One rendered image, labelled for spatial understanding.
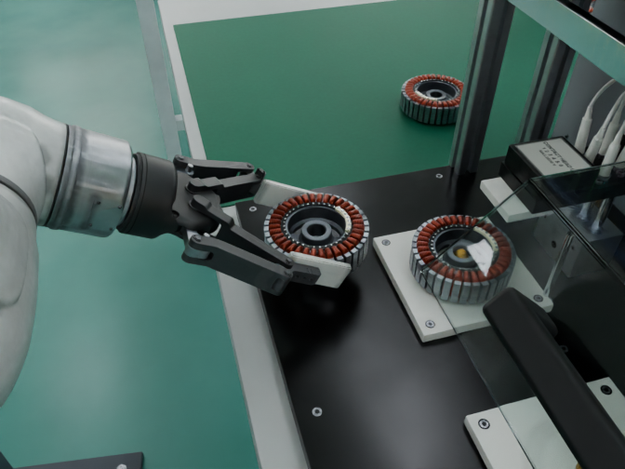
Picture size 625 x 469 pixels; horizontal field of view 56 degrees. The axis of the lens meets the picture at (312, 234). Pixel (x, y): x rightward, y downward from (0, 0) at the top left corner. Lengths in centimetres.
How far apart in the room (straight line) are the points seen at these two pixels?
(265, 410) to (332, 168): 40
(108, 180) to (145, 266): 132
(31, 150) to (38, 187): 3
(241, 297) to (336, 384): 17
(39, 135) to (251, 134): 48
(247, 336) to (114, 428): 90
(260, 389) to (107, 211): 23
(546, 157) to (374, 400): 29
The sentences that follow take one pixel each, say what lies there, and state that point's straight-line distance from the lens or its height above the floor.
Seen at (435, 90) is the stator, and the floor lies 78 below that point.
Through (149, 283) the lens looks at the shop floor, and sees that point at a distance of 177.
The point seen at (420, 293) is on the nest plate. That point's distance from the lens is 65.
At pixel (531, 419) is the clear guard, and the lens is 30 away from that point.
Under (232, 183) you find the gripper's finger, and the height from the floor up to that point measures 89.
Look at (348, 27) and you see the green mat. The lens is 128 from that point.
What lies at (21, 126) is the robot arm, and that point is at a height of 102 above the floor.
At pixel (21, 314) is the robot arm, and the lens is 39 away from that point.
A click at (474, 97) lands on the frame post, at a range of 77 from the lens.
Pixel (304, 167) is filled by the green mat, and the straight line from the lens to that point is 86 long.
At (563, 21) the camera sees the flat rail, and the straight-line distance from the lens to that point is 64.
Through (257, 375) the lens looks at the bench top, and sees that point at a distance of 62.
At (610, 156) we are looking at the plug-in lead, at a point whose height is 93.
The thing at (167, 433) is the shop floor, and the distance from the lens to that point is 147.
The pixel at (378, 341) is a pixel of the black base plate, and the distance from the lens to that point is 61.
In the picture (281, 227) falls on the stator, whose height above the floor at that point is 84.
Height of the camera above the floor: 126
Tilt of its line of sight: 43 degrees down
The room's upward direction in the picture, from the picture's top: straight up
